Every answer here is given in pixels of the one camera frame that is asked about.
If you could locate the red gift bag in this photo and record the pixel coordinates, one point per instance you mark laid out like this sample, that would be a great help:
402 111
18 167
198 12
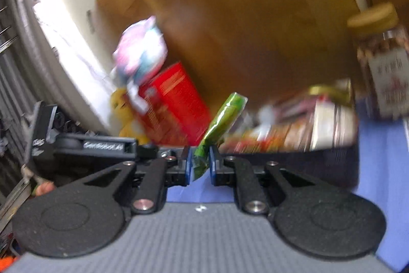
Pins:
179 94

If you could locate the green square snack packet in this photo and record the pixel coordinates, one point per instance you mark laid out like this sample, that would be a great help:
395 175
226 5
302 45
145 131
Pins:
220 119

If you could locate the clear cake packet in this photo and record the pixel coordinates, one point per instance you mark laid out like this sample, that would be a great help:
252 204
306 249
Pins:
332 126

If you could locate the pink and blue plush toy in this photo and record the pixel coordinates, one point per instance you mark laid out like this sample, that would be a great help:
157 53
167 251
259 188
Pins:
143 49

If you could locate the thin gold packet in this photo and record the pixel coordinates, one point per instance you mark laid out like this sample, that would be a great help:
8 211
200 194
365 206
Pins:
329 92

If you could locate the wooden cabinet panel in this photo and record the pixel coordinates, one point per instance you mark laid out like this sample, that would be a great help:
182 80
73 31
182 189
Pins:
239 20

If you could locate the blue printed cloth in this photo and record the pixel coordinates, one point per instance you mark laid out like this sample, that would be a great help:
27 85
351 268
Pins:
383 164

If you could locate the yellow duck plush toy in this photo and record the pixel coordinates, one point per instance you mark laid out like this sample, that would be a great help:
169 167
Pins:
123 106

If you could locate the black cardboard box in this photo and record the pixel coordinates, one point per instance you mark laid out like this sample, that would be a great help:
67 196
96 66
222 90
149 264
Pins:
303 164

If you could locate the pink candy box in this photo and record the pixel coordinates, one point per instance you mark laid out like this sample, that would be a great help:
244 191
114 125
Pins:
297 110

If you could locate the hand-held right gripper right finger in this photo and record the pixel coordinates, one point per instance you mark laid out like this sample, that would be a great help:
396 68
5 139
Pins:
222 170

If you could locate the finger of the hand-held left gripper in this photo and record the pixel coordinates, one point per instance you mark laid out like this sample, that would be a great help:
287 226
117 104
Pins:
150 152

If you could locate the clear nut jar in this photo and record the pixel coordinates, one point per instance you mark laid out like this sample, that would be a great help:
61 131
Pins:
383 68

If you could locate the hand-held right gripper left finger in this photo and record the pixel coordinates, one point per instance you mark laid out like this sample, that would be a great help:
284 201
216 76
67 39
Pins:
179 170

